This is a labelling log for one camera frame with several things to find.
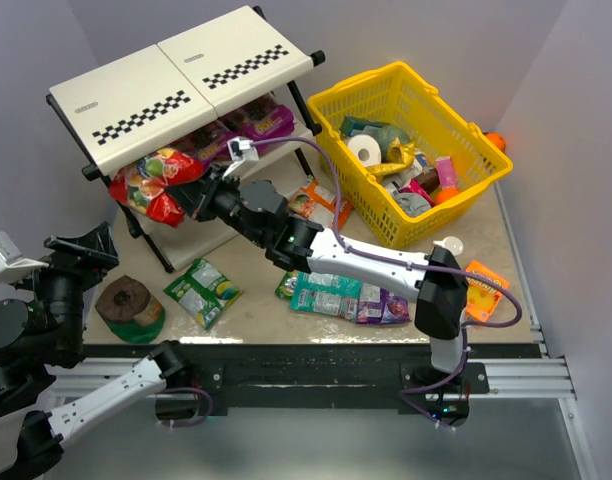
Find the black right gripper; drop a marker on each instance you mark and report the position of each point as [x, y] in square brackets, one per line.
[206, 195]

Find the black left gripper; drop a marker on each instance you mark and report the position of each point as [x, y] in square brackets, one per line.
[79, 245]

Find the red fruit candy bag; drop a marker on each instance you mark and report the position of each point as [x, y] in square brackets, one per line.
[142, 184]

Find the green lime candy bag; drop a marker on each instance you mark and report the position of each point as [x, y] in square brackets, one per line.
[203, 292]

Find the magenta grape candy bag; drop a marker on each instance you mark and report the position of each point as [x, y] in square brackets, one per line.
[260, 119]

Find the teal candy bag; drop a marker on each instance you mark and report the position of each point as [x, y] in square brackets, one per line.
[336, 296]

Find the green fruit candy bag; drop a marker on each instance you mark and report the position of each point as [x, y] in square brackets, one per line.
[286, 288]

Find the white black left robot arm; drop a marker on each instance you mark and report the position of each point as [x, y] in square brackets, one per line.
[48, 331]

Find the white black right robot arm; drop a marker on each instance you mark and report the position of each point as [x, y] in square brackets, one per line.
[257, 211]

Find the cream black tiered shelf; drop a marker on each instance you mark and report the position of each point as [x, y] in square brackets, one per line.
[119, 112]

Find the orange candy bag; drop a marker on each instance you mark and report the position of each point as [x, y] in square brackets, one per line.
[315, 203]

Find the green brown round tin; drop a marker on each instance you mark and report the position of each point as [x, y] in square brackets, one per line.
[130, 311]

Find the white toilet paper roll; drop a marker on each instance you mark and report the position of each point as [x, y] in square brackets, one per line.
[365, 148]

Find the gold foil bag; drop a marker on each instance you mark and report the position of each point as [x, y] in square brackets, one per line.
[399, 157]

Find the yellow plastic shopping basket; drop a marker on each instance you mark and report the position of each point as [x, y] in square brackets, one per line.
[398, 96]

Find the orange fruit in basket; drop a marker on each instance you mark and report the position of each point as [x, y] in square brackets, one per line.
[446, 194]

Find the pink box in basket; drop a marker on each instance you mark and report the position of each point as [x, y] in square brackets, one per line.
[446, 172]

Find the clear pump soap bottle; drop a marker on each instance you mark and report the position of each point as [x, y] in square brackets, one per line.
[451, 243]

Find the orange sponge box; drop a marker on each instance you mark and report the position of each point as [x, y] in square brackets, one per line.
[482, 299]

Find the orange ball behind basket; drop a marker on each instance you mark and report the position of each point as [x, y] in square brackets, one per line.
[497, 140]

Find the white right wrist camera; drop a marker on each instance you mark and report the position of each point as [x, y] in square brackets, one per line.
[244, 157]

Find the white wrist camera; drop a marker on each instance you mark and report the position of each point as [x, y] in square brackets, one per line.
[244, 157]
[14, 267]

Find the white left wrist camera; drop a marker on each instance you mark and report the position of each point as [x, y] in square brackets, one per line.
[14, 267]

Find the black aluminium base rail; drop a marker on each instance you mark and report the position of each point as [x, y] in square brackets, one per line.
[226, 377]

